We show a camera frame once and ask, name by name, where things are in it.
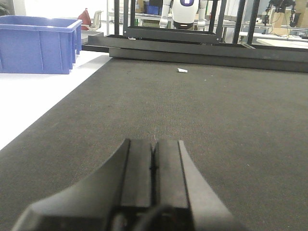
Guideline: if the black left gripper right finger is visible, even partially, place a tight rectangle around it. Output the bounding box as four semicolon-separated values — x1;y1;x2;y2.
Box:
153;140;247;231

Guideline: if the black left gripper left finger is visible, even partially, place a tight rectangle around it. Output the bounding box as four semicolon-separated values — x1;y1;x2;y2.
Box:
13;139;152;231

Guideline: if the dark grey fabric mat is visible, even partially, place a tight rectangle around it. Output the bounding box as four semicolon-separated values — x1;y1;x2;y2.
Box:
0;59;308;231

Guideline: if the small white paper scrap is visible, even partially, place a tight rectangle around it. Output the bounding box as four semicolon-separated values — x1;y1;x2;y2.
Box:
178;68;188;73

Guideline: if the blue plastic storage bin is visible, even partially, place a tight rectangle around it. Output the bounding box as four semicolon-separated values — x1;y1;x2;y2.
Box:
0;15;82;74

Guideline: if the white humanoid robot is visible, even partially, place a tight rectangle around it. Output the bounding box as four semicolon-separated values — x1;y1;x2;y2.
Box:
159;0;208;31

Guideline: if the beige plastic chair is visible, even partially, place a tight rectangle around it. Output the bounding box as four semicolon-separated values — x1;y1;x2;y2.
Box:
82;10;102;31

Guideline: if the white work table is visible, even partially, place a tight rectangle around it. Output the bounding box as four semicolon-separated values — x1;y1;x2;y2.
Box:
252;33;308;49

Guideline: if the red cone-shaped object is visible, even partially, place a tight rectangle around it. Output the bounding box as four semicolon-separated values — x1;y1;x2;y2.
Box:
78;8;91;30

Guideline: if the black metal frame rack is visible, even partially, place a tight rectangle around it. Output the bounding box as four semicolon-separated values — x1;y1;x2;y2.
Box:
82;0;308;73

